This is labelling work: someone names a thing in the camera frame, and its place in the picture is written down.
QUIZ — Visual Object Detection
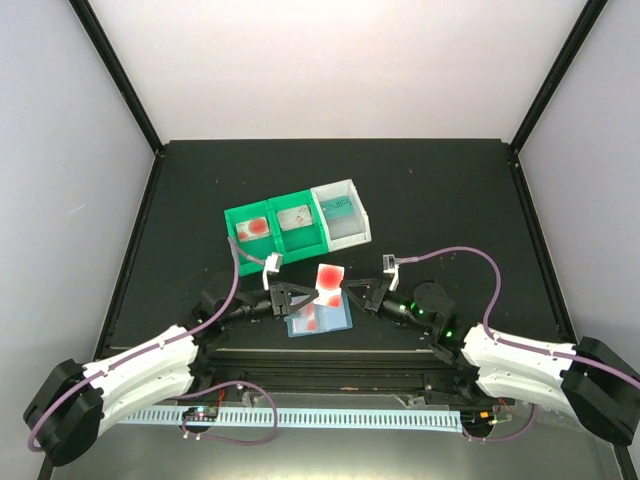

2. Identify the blue card holder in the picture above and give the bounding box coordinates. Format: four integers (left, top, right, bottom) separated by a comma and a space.
284, 303, 353, 338

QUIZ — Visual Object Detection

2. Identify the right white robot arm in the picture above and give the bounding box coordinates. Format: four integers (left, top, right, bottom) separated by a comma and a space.
341, 279, 639, 446

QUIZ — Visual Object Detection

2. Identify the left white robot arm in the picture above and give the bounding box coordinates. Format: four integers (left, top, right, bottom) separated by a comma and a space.
23, 276, 318, 466

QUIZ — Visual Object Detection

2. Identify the teal VIP card stack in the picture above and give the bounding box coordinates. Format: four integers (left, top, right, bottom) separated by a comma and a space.
320, 196, 355, 221

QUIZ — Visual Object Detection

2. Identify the middle green bin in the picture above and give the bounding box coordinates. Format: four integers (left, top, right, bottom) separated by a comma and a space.
267, 189, 328, 264

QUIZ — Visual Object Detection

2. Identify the green bin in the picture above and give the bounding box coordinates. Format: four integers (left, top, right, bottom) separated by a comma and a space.
224, 200, 282, 261
267, 189, 328, 264

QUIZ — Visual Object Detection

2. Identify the white translucent bin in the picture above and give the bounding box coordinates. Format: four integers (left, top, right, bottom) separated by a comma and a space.
310, 179, 372, 252

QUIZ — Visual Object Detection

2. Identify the left green bin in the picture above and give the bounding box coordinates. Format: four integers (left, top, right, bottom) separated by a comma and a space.
224, 200, 282, 261

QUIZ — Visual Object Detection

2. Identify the left controller board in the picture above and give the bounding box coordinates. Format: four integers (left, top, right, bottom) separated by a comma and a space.
182, 406, 218, 422

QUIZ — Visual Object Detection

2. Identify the controller board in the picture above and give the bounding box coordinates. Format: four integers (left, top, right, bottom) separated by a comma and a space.
182, 406, 218, 422
460, 410, 513, 427

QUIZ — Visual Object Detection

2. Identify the right controller board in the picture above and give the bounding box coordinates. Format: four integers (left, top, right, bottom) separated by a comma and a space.
460, 410, 513, 427

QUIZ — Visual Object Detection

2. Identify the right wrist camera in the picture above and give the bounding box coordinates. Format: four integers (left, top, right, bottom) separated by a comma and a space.
382, 254, 400, 291

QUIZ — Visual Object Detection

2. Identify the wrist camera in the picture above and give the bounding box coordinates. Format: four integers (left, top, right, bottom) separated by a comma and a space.
382, 254, 400, 291
262, 252, 283, 291

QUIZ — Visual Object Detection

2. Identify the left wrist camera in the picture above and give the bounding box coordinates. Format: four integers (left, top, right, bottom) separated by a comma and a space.
262, 252, 283, 291

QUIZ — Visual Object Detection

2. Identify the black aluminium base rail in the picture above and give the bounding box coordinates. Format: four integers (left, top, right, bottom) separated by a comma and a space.
194, 347, 499, 408

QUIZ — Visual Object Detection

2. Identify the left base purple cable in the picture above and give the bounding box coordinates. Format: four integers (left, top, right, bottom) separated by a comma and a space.
179, 380, 280, 446

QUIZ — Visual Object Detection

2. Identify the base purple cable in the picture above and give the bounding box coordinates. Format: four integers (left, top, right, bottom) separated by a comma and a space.
179, 380, 280, 446
460, 402, 540, 445

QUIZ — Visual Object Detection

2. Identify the light blue slotted cable duct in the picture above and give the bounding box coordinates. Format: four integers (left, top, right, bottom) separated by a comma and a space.
121, 405, 462, 433

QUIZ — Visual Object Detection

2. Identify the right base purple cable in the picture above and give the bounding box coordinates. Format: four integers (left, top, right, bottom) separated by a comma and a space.
460, 402, 540, 445

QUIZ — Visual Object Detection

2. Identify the left black frame post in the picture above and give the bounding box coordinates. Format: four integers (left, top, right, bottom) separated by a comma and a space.
69, 0, 164, 155

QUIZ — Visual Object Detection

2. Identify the black frame post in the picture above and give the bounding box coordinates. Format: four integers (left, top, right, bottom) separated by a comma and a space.
69, 0, 164, 155
509, 0, 608, 154

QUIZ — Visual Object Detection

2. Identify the right black frame post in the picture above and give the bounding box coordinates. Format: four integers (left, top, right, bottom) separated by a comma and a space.
509, 0, 608, 154

